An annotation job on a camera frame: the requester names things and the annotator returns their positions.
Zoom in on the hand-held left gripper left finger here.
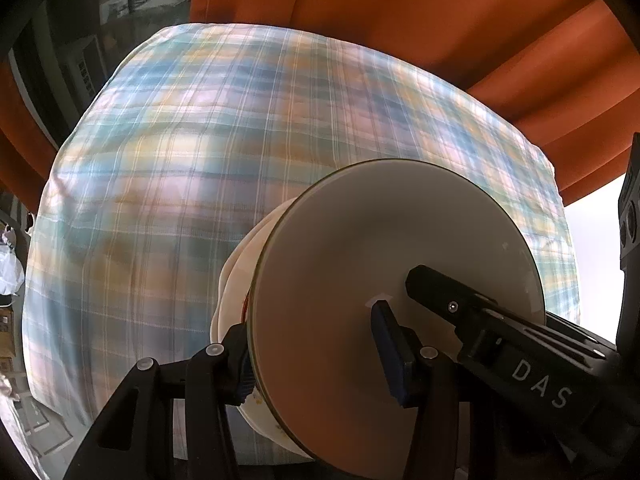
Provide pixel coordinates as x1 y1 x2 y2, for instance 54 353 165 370
62 322 256 480

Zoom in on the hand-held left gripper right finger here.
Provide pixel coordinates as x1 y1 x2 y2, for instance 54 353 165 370
370 300 481 480

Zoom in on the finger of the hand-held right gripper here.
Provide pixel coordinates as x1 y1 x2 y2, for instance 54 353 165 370
545 311 618 356
405 265 496 356

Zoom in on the large yellow flower plate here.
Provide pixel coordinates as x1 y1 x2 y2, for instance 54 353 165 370
210 240 321 463

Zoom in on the white bowl with blue leaves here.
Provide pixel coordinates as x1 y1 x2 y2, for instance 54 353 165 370
247 158 547 480

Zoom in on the plaid tablecloth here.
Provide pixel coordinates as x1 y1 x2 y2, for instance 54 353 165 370
22 22 581 466

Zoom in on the white plastic bag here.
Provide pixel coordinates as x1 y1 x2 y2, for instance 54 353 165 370
0 230 26 296

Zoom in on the orange curtain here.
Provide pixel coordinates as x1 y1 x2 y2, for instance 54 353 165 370
190 0 640 206
0 57 63 201

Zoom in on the dark glass window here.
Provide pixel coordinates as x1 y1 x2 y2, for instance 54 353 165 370
10 0 196 146

